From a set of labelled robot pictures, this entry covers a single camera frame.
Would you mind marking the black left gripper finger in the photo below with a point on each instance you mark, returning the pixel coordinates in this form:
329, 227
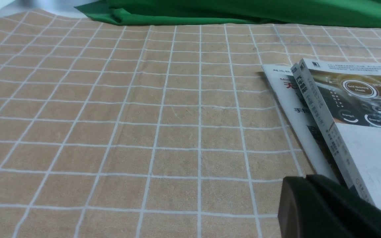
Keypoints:
317, 207

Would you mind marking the middle white book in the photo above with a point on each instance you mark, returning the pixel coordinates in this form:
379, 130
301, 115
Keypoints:
322, 129

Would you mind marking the white book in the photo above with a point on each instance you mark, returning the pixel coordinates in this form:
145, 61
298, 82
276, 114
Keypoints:
303, 124
322, 129

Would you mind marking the top self-driving book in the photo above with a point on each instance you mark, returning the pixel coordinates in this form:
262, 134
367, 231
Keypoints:
352, 96

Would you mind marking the bottom white book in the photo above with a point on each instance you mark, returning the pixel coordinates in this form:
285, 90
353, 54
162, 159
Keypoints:
303, 124

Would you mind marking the green backdrop cloth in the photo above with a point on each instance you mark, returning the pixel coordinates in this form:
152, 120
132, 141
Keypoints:
342, 13

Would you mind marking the orange checkered tablecloth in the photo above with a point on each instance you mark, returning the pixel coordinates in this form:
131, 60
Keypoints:
150, 131

